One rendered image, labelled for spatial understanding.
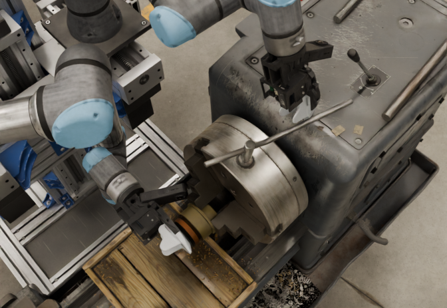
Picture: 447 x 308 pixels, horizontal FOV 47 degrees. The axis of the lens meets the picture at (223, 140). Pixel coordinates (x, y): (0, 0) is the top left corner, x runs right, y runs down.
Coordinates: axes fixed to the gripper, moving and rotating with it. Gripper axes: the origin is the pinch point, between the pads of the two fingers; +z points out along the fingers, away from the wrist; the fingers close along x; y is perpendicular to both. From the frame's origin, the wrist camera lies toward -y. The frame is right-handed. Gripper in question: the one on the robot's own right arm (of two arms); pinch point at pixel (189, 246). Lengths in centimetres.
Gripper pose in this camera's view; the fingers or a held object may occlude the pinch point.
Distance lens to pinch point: 121.9
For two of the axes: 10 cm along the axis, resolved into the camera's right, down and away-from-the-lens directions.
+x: -0.2, -4.9, -8.7
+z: 6.9, 6.3, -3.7
